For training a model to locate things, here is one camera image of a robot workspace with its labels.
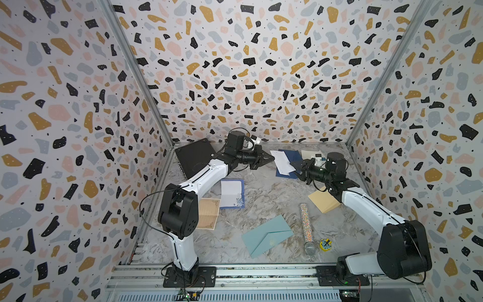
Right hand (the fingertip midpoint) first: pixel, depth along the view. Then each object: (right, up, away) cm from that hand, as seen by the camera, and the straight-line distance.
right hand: (290, 165), depth 80 cm
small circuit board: (-40, -49, -8) cm, 64 cm away
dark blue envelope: (+9, +5, +37) cm, 38 cm away
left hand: (-6, +3, -2) cm, 7 cm away
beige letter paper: (-38, -22, +13) cm, 46 cm away
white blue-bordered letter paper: (-27, -15, +18) cm, 36 cm away
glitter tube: (+8, -34, -1) cm, 35 cm away
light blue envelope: (-10, -31, +4) cm, 33 cm away
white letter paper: (-3, 0, +3) cm, 4 cm away
